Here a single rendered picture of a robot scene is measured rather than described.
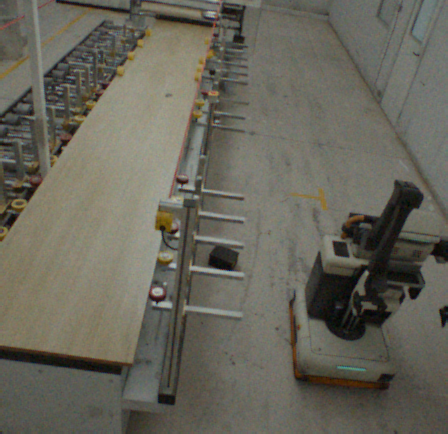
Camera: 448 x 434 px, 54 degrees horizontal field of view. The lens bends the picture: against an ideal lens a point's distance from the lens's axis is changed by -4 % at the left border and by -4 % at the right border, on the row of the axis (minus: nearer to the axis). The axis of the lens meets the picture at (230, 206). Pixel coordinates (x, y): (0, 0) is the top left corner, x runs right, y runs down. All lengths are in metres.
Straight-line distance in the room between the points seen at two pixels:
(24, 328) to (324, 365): 1.73
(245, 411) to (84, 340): 1.26
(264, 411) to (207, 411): 0.35
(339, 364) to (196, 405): 0.90
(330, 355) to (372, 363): 0.27
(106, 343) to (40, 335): 0.27
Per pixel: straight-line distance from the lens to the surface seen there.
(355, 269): 2.78
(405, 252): 2.40
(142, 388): 2.19
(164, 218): 1.35
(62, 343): 2.00
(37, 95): 2.75
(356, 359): 2.97
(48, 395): 2.29
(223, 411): 2.88
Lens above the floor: 2.50
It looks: 36 degrees down
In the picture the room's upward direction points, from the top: 11 degrees clockwise
